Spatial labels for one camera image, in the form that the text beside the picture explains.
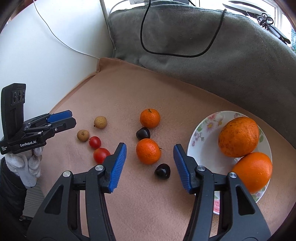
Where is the large rough orange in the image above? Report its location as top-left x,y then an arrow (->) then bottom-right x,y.
218,117 -> 259,158

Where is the floral white ceramic plate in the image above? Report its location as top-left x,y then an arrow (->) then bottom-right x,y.
187,110 -> 273,215

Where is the ring light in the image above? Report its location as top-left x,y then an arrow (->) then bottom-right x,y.
222,1 -> 291,45

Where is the pink fleece blanket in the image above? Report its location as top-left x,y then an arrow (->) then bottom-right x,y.
39,58 -> 295,240

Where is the brown longan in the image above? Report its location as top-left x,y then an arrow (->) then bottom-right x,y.
94,116 -> 107,129
77,130 -> 90,142

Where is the round red cherry tomato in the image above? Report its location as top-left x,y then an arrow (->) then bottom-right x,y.
88,136 -> 101,150

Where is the grey folded blanket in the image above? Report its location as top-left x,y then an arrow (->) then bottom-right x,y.
107,1 -> 295,145

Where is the smooth bright orange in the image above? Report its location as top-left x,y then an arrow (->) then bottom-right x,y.
231,152 -> 273,194

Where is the dark cherry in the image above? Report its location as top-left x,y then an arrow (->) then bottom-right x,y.
154,163 -> 171,180
136,127 -> 151,141

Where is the white power strip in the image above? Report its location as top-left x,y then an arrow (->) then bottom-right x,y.
129,0 -> 195,6

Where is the black cable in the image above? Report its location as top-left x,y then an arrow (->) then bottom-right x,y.
140,0 -> 227,58

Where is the oval red cherry tomato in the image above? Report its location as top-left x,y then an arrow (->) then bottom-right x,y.
93,148 -> 110,165

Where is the white cable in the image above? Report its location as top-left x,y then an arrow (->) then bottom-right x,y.
32,0 -> 100,60

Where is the left white gloved hand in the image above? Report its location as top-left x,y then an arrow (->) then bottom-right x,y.
4,147 -> 43,188

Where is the small tangerine with stem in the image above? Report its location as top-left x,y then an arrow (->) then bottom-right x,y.
139,108 -> 161,128

